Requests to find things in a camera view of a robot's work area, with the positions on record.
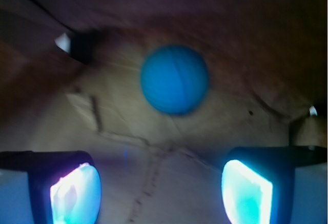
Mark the blue ball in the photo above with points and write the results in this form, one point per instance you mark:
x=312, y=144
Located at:
x=174, y=79

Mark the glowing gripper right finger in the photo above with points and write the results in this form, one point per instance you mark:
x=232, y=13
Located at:
x=275, y=184

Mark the brown paper bag tray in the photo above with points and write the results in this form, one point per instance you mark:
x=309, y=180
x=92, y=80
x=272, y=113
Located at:
x=71, y=81

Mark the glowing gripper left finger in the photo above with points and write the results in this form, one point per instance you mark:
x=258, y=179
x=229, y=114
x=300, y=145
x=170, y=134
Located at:
x=49, y=187

